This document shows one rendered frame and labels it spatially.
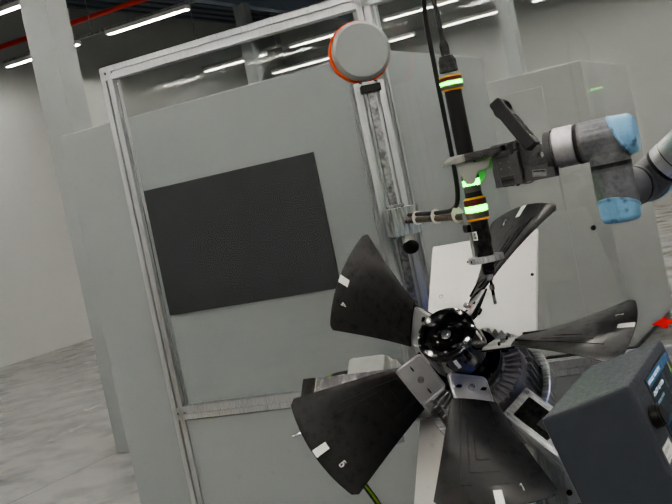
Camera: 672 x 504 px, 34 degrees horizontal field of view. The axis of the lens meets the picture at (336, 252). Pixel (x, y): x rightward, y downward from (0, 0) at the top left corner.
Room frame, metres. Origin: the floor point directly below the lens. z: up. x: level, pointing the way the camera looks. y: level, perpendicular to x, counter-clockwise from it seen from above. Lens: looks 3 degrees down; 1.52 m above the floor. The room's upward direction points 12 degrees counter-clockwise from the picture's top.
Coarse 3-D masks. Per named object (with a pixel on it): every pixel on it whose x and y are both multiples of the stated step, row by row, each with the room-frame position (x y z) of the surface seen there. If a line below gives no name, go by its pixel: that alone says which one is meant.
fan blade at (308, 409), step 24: (360, 384) 2.14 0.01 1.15; (384, 384) 2.13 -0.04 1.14; (312, 408) 2.16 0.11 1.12; (336, 408) 2.14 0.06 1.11; (360, 408) 2.13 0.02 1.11; (384, 408) 2.13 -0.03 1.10; (408, 408) 2.13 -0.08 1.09; (312, 432) 2.15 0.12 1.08; (336, 432) 2.14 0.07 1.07; (360, 432) 2.13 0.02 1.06; (384, 432) 2.13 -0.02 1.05; (336, 456) 2.13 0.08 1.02; (360, 456) 2.13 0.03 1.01; (384, 456) 2.13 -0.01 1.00; (336, 480) 2.12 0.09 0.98; (360, 480) 2.12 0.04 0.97
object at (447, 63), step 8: (440, 48) 2.10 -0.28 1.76; (448, 48) 2.10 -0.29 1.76; (448, 56) 2.09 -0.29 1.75; (440, 64) 2.09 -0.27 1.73; (448, 64) 2.09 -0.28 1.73; (456, 64) 2.10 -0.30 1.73; (440, 72) 2.10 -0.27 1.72; (448, 72) 2.12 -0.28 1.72; (472, 224) 2.09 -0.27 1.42; (480, 224) 2.09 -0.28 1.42; (488, 224) 2.10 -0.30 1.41; (472, 232) 2.10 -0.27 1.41; (480, 232) 2.09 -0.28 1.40; (488, 232) 2.09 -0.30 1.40; (480, 240) 2.09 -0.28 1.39; (488, 240) 2.09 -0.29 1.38; (480, 248) 2.09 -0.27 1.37; (488, 248) 2.09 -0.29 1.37; (480, 256) 2.09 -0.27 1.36; (488, 264) 2.09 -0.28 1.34; (488, 272) 2.09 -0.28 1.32
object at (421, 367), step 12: (420, 360) 2.14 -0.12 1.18; (396, 372) 2.14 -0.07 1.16; (408, 372) 2.14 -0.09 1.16; (420, 372) 2.14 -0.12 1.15; (432, 372) 2.14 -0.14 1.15; (408, 384) 2.14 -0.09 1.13; (420, 384) 2.14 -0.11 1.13; (432, 384) 2.14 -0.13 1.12; (444, 384) 2.14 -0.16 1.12; (420, 396) 2.14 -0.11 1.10; (432, 396) 2.14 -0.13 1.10
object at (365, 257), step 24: (360, 240) 2.35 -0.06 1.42; (360, 264) 2.33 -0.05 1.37; (384, 264) 2.28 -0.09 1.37; (336, 288) 2.38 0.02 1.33; (360, 288) 2.33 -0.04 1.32; (384, 288) 2.27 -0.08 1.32; (336, 312) 2.38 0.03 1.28; (360, 312) 2.33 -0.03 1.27; (384, 312) 2.27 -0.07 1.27; (408, 312) 2.22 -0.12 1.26; (384, 336) 2.29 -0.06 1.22; (408, 336) 2.24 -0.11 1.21
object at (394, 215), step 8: (392, 208) 2.76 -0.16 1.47; (400, 208) 2.67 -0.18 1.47; (408, 208) 2.67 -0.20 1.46; (416, 208) 2.68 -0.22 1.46; (384, 216) 2.75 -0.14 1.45; (392, 216) 2.67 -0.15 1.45; (400, 216) 2.67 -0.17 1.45; (392, 224) 2.68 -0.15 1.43; (400, 224) 2.67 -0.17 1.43; (408, 224) 2.67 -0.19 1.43; (392, 232) 2.70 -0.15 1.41; (400, 232) 2.67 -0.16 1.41; (408, 232) 2.67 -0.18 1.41; (416, 232) 2.67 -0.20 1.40
